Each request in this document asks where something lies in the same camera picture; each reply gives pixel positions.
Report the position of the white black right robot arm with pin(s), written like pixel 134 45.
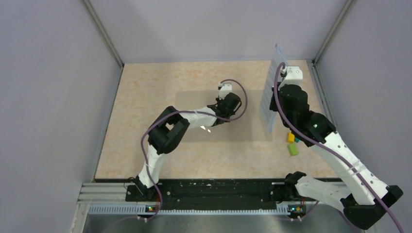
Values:
pixel 363 199

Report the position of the green block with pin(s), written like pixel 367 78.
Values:
pixel 293 149

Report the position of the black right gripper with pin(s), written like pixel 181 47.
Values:
pixel 272 106

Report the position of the aluminium frame rail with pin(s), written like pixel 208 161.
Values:
pixel 102 193

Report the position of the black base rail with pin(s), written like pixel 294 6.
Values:
pixel 217 194

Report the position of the white paper sheets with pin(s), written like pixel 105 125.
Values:
pixel 268 116

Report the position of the white slotted cable duct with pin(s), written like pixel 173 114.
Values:
pixel 141 209

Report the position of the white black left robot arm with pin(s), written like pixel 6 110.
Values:
pixel 166 133

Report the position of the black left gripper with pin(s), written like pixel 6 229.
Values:
pixel 218 100

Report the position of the yellow block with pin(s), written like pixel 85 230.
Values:
pixel 290 137

